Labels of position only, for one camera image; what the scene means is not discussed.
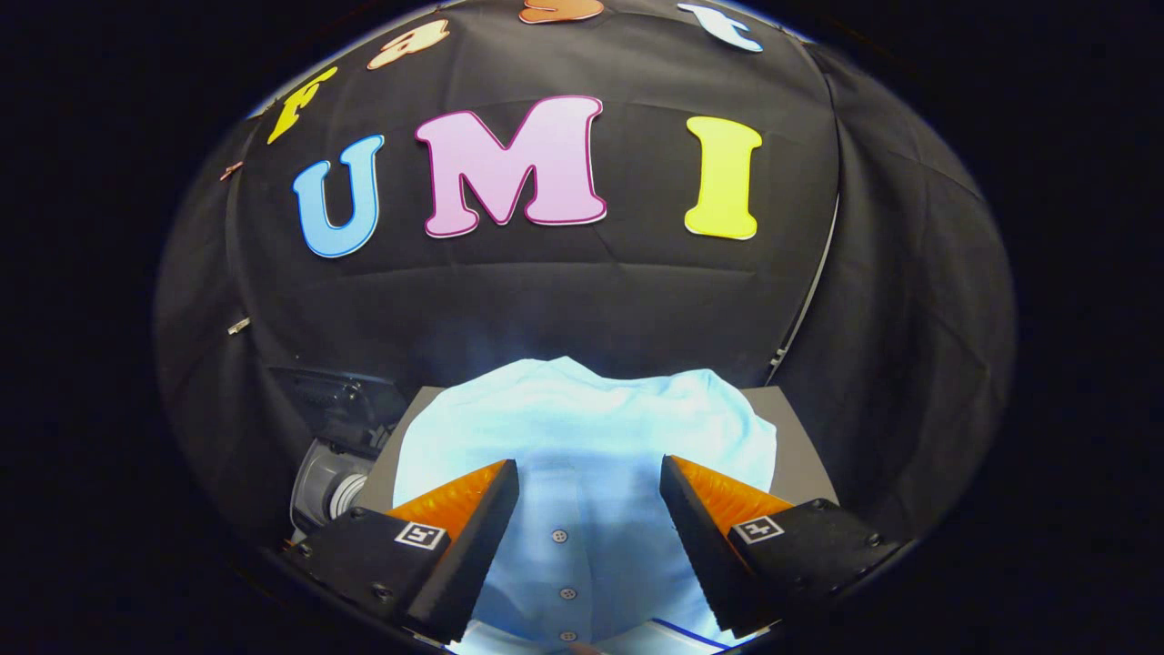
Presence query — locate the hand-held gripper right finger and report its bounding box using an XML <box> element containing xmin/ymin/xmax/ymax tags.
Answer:
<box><xmin>659</xmin><ymin>454</ymin><xmax>906</xmax><ymax>638</ymax></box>

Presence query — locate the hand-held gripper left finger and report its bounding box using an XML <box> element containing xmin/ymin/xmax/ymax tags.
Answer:
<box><xmin>282</xmin><ymin>458</ymin><xmax>521</xmax><ymax>643</ymax></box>

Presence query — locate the light blue shirt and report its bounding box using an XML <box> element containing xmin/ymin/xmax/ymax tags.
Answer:
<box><xmin>393</xmin><ymin>357</ymin><xmax>778</xmax><ymax>655</ymax></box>

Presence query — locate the dark washing machine lid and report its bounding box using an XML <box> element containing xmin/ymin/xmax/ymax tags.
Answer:
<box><xmin>271</xmin><ymin>366</ymin><xmax>410</xmax><ymax>456</ymax></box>

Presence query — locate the grey cabinet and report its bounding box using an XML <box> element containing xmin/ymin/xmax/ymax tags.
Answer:
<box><xmin>356</xmin><ymin>386</ymin><xmax>839</xmax><ymax>515</ymax></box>

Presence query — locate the black backdrop cloth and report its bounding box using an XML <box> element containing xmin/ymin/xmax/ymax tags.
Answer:
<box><xmin>155</xmin><ymin>0</ymin><xmax>1018</xmax><ymax>547</ymax></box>

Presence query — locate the thin cable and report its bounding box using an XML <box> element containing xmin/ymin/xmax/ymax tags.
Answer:
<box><xmin>768</xmin><ymin>196</ymin><xmax>839</xmax><ymax>383</ymax></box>

